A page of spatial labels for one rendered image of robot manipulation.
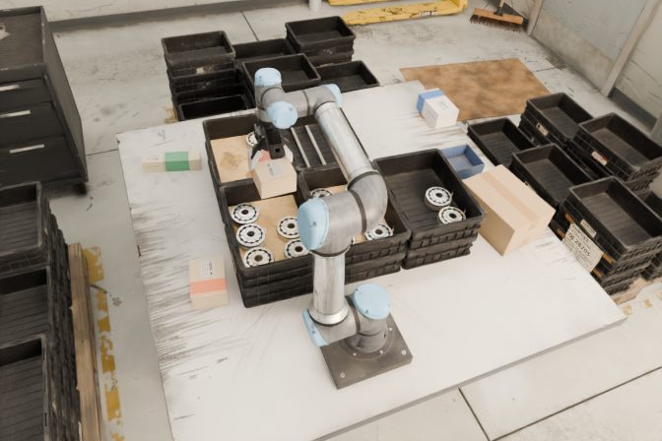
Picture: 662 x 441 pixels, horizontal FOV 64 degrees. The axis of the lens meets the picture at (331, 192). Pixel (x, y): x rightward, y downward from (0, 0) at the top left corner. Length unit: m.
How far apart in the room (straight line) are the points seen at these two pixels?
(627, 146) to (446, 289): 1.71
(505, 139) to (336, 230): 2.35
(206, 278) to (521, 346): 1.11
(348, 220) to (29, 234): 1.67
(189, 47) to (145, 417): 2.19
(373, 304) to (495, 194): 0.81
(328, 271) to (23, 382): 1.22
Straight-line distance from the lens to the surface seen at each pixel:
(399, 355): 1.79
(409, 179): 2.18
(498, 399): 2.68
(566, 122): 3.62
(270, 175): 1.71
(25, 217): 2.68
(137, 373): 2.64
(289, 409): 1.73
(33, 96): 2.97
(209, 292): 1.85
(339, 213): 1.25
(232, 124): 2.28
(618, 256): 2.70
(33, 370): 2.20
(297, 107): 1.50
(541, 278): 2.19
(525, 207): 2.18
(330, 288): 1.43
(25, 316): 2.48
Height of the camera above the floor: 2.30
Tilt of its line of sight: 45 degrees down
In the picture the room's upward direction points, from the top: 5 degrees clockwise
